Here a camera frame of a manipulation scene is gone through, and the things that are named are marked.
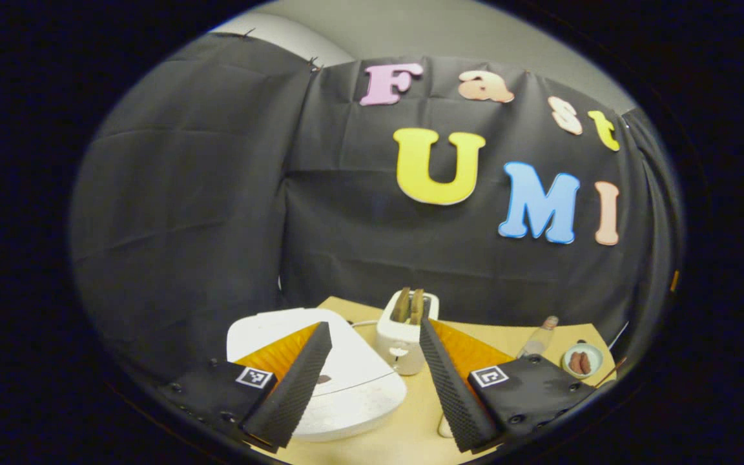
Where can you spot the black backdrop cloth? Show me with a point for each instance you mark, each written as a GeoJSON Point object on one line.
{"type": "Point", "coordinates": [185, 194]}

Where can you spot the light green plate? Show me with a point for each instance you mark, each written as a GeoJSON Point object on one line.
{"type": "Point", "coordinates": [595, 355]}

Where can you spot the white rice cooker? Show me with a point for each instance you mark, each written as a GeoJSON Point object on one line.
{"type": "Point", "coordinates": [359, 381]}

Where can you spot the clear plastic water bottle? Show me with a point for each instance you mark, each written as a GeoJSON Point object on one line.
{"type": "Point", "coordinates": [537, 339]}

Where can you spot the brown bread slice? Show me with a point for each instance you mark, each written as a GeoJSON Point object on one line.
{"type": "Point", "coordinates": [401, 305]}
{"type": "Point", "coordinates": [416, 307]}

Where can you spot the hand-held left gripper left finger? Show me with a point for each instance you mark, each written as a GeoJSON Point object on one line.
{"type": "Point", "coordinates": [301, 387]}

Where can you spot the red meat slice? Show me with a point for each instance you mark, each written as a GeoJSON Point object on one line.
{"type": "Point", "coordinates": [575, 363]}
{"type": "Point", "coordinates": [585, 363]}

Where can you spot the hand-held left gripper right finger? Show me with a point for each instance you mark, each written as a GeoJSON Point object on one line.
{"type": "Point", "coordinates": [453, 387]}

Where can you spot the white toaster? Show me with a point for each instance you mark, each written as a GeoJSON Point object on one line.
{"type": "Point", "coordinates": [398, 349]}

